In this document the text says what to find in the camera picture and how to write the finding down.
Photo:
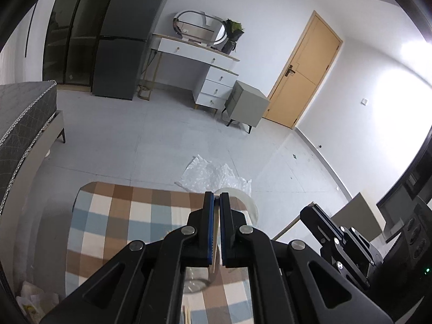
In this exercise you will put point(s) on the checkered brown blue mat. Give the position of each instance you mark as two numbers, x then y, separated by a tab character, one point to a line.
118	216

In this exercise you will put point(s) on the dark glass cabinet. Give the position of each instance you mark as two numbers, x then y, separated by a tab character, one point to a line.
77	40

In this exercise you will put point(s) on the potted green plant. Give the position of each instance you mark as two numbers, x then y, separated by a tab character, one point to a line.
233	28

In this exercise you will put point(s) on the white crumpled bag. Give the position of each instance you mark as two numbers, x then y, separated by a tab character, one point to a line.
33	300

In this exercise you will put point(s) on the white vanity desk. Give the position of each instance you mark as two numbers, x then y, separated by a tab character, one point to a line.
216	81

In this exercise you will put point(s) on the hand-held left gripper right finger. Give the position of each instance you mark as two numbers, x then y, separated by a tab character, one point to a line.
222	233

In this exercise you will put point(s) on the dark grey refrigerator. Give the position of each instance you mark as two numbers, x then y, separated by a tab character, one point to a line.
125	57

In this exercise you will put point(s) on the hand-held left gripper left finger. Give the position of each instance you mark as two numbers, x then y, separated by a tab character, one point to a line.
210	229

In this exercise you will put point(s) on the oval vanity mirror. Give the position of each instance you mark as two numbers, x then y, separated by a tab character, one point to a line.
199	30

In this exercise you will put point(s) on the clear plastic bubble wrap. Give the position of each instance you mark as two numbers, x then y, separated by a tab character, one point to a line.
209	175

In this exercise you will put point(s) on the wooden chopstick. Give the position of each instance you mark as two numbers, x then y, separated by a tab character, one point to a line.
187	315
215	249

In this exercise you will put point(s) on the yellow wooden door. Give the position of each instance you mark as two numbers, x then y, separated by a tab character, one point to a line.
303	74

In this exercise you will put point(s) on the grey nightstand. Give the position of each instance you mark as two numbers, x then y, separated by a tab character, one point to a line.
246	104

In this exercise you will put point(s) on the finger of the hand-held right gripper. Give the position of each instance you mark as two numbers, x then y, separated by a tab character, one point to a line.
337	239

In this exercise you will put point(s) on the clear glass jar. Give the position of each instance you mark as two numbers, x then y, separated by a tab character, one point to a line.
199	280

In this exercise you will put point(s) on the grey mattress bed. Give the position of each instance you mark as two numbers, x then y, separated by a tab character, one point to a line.
20	114

